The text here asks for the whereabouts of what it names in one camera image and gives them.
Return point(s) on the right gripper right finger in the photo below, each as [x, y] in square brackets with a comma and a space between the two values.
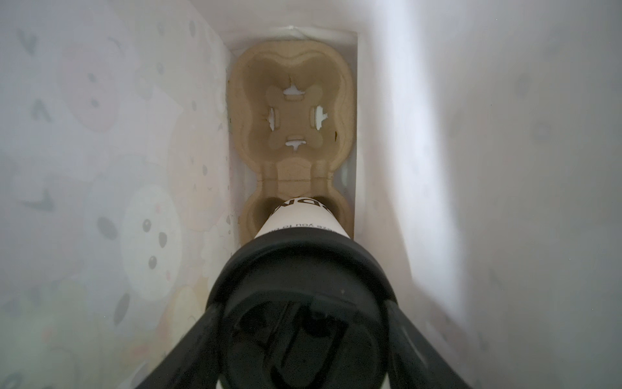
[412, 361]

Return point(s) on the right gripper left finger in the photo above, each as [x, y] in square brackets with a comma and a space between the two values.
[194, 362]

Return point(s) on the white paper coffee cup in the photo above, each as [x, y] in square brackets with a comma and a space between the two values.
[302, 212]

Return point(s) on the cartoon paper gift bag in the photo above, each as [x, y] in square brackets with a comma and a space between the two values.
[486, 178]

